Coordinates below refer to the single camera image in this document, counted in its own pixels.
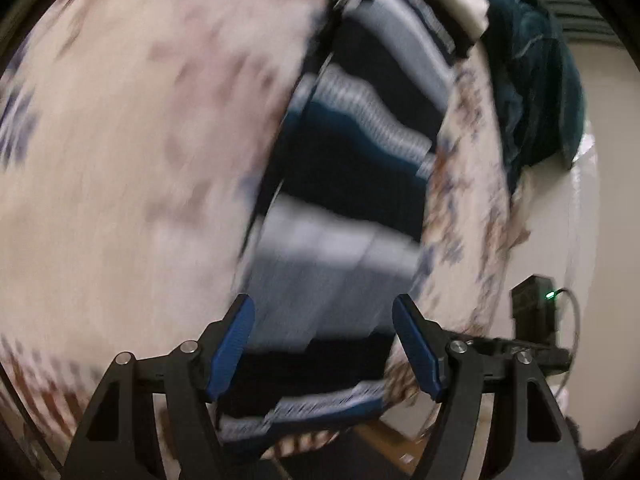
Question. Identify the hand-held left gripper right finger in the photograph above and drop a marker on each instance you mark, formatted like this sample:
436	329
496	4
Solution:
417	350

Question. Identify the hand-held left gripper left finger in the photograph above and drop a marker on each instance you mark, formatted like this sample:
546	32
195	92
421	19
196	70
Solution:
232	350

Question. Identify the striped knit sweater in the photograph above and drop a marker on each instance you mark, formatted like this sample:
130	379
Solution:
350	160

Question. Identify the white headboard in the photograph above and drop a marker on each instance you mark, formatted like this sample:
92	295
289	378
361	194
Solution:
550	230

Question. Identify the bed with floral sheet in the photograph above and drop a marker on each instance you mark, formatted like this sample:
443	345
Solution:
125	160

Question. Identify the teal plush blanket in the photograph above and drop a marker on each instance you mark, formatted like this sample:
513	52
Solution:
535	85

